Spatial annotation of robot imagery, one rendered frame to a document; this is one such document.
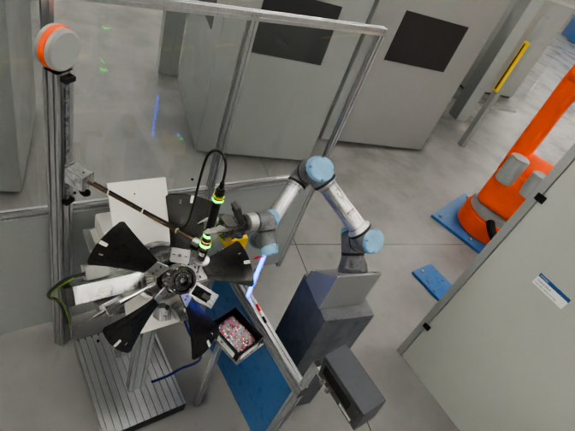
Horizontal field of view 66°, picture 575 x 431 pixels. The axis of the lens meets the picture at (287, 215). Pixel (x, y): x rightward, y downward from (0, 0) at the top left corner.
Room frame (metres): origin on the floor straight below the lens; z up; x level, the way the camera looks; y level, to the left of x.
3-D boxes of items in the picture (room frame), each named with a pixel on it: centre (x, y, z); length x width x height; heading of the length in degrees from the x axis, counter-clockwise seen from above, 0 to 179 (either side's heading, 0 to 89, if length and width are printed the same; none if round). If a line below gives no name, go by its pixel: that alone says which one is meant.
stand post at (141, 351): (1.24, 0.43, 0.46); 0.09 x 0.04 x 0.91; 137
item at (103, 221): (1.52, 0.82, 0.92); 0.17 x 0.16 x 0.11; 47
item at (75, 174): (1.35, 0.88, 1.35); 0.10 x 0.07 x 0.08; 82
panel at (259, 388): (1.46, -0.06, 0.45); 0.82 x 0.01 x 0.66; 47
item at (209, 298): (1.32, 0.25, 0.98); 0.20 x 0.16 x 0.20; 47
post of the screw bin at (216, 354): (1.32, 0.06, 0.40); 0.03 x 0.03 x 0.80; 62
